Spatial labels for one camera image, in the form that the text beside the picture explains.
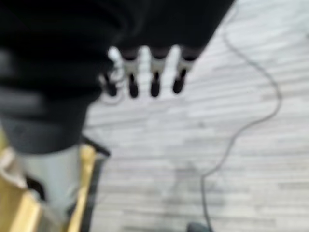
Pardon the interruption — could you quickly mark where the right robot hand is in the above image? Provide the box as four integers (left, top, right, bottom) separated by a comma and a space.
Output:
0, 0, 237, 219

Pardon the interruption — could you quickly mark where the grey floor cable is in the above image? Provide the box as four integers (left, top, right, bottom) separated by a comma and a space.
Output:
200, 6, 283, 232

